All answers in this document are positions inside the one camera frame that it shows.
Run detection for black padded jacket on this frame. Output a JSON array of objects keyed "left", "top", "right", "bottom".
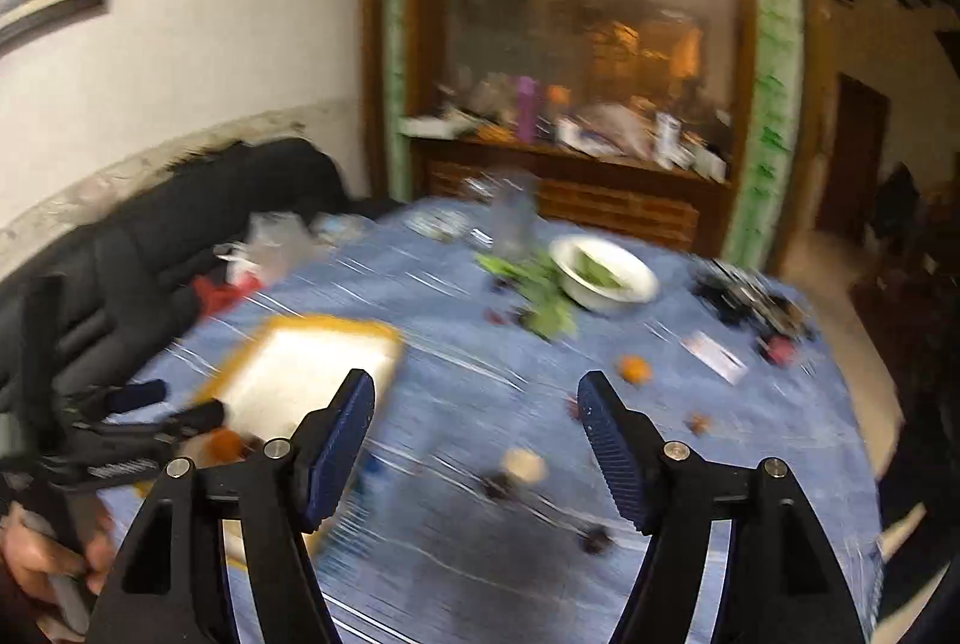
[{"left": 0, "top": 137, "right": 391, "bottom": 442}]

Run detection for clear plastic cup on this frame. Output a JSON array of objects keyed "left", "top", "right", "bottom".
[{"left": 489, "top": 170, "right": 539, "bottom": 261}]

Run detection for clear plastic bag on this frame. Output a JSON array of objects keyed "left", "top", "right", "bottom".
[{"left": 214, "top": 210, "right": 316, "bottom": 285}]

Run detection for red cloth item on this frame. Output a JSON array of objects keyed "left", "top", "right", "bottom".
[{"left": 191, "top": 275, "right": 263, "bottom": 318}]

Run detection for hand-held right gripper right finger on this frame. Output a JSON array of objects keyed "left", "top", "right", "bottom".
[{"left": 576, "top": 369, "right": 875, "bottom": 644}]

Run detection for white paper card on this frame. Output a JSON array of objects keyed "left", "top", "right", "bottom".
[{"left": 681, "top": 329, "right": 749, "bottom": 387}]

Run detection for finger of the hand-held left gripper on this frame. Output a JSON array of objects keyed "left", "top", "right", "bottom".
[
  {"left": 142, "top": 398, "right": 227, "bottom": 448},
  {"left": 97, "top": 378, "right": 169, "bottom": 417}
]

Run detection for wooden glass cabinet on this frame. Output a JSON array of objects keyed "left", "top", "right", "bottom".
[{"left": 358, "top": 0, "right": 833, "bottom": 276}]

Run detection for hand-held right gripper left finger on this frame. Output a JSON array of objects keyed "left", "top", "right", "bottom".
[{"left": 88, "top": 369, "right": 376, "bottom": 644}]

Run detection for green leafy vegetables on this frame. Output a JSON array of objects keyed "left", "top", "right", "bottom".
[{"left": 474, "top": 249, "right": 638, "bottom": 340}]

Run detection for brown wooden door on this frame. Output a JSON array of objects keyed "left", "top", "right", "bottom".
[{"left": 814, "top": 72, "right": 893, "bottom": 240}]

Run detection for white tray with yellow rim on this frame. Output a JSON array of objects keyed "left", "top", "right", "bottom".
[{"left": 135, "top": 312, "right": 407, "bottom": 566}]

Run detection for person's left hand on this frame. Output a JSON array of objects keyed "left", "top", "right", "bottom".
[{"left": 0, "top": 501, "right": 117, "bottom": 619}]

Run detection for small printed packet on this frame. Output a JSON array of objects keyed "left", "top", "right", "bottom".
[{"left": 405, "top": 210, "right": 472, "bottom": 243}]

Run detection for cream round fruit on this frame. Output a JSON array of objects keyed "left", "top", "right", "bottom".
[{"left": 502, "top": 447, "right": 548, "bottom": 484}]

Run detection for white ceramic bowl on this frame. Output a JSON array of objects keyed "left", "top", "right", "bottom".
[{"left": 549, "top": 234, "right": 661, "bottom": 315}]

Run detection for purple bottle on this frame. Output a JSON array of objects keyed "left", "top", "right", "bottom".
[{"left": 514, "top": 75, "right": 539, "bottom": 142}]

